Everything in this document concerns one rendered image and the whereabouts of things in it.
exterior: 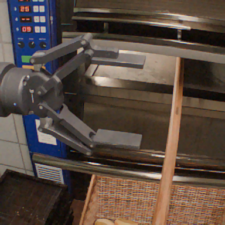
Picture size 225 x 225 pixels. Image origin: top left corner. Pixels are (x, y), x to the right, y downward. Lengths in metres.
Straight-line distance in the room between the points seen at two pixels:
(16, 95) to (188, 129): 0.81
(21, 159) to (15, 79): 1.01
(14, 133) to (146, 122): 0.54
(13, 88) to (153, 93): 0.69
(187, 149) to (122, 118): 0.26
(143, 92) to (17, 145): 0.61
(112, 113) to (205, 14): 0.50
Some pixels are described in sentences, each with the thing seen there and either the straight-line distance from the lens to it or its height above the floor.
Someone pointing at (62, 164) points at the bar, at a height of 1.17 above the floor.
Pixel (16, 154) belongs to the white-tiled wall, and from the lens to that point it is 1.52.
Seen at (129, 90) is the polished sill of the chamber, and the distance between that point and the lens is 1.15.
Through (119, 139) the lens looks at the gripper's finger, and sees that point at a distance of 0.55.
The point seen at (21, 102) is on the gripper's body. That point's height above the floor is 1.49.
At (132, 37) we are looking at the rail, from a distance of 0.91.
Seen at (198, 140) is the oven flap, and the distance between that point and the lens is 1.24.
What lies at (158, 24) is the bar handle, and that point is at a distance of 0.93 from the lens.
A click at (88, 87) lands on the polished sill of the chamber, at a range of 1.18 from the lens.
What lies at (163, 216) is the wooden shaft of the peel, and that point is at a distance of 0.72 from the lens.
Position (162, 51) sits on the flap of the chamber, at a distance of 0.91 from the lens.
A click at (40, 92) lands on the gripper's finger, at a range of 0.52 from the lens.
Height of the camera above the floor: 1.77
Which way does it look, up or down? 35 degrees down
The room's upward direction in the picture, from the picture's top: straight up
